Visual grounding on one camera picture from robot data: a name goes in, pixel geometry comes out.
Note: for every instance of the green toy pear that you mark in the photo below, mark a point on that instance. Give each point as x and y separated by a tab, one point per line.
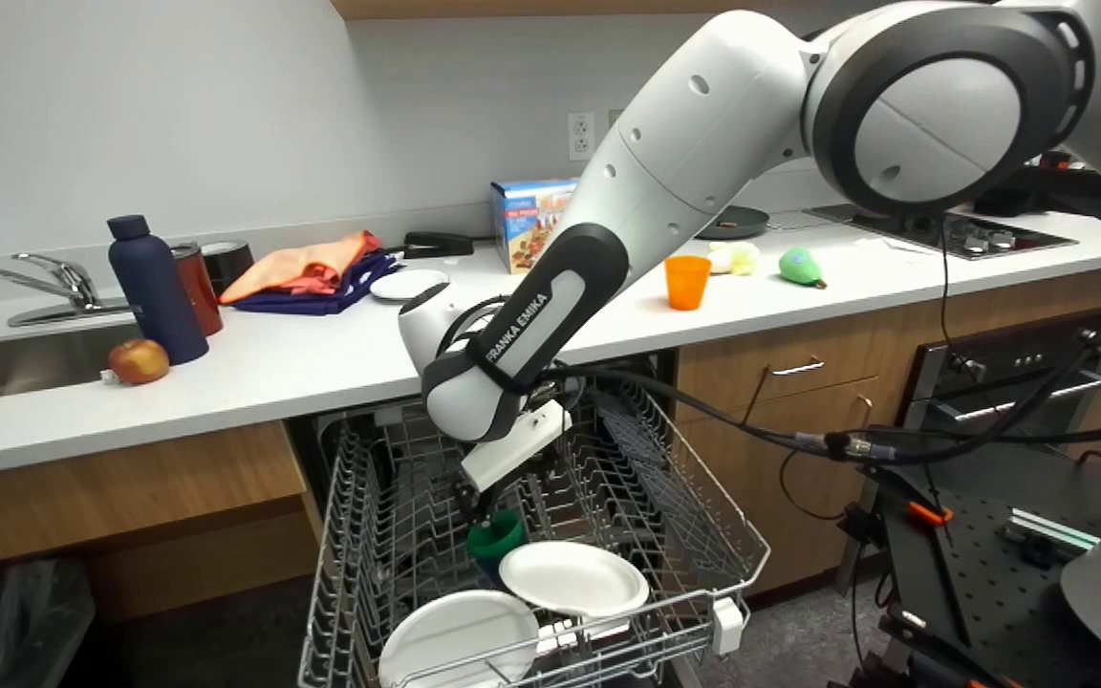
801	267

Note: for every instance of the black oven front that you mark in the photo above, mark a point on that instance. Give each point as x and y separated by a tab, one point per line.
1021	383

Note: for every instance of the cereal box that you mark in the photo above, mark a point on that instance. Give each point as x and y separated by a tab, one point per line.
522	224

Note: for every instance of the small black device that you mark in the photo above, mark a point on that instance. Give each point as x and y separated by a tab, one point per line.
438	248

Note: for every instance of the dark red tumbler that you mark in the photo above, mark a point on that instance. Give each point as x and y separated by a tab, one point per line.
200	292

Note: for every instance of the orange bowl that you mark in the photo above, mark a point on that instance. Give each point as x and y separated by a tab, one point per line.
690	286

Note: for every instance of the orange cloth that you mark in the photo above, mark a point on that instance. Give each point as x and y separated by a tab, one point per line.
295	268

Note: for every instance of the wooden base cabinet with drawers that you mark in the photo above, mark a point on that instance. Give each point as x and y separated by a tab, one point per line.
819	509

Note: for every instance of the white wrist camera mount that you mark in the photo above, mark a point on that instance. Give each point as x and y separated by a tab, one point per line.
517	445

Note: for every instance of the black cooktop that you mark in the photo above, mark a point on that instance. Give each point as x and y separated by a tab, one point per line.
935	231

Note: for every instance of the wooden sink base cabinet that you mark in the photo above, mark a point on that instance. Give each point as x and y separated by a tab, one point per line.
116	509

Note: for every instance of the black robot stand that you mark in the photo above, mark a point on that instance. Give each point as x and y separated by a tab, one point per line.
958	575

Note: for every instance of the pale yellow toy fruit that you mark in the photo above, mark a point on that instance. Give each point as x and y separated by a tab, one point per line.
734	263

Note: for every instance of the green plastic cup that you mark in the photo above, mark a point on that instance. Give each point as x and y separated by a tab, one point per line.
498	540

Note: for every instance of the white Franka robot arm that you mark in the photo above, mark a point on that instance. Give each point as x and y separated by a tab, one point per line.
706	129

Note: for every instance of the white wall outlet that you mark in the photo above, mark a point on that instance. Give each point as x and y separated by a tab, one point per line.
582	134

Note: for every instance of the navy blue water bottle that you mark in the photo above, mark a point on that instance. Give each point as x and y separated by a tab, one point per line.
154	290

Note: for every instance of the navy blue cloth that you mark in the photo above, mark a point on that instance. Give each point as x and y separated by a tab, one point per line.
322	299

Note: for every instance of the chrome sink faucet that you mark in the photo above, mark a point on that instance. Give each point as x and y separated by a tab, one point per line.
35	272

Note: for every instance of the white round plate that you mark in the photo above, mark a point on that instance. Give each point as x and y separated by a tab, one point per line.
576	580
457	645

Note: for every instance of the stainless steel sink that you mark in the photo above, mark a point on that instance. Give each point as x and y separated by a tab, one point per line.
29	360

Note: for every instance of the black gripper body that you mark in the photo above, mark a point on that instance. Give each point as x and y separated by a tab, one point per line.
498	504

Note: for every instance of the dark round pan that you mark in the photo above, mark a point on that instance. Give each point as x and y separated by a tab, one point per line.
734	224

